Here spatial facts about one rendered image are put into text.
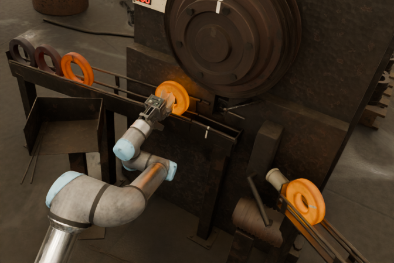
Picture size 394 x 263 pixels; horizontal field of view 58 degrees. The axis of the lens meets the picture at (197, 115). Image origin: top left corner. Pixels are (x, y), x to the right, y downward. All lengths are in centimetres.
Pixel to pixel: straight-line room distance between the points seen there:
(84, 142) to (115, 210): 56
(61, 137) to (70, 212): 58
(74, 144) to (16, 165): 88
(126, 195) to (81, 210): 12
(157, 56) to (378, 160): 182
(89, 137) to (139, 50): 42
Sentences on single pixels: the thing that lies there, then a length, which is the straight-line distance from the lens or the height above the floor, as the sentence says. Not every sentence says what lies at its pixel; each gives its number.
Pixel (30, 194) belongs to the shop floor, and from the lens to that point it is 217.
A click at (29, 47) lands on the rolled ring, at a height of 70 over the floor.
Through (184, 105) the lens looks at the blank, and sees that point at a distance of 146.
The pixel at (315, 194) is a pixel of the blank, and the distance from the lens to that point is 121.
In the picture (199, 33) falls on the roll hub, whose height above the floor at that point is 114.
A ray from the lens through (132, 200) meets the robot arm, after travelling 103.
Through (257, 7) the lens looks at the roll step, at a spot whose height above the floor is 125.
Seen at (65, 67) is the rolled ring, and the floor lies 68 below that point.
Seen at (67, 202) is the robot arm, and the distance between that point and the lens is 103.
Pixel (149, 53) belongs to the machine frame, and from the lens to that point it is 155.
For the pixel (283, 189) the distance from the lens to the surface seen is 129.
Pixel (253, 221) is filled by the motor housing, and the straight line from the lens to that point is 141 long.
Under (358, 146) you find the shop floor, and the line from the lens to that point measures 282.
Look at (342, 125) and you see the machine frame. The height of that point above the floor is 87.
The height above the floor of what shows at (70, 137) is 60.
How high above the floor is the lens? 162
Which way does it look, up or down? 38 degrees down
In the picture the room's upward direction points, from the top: 8 degrees clockwise
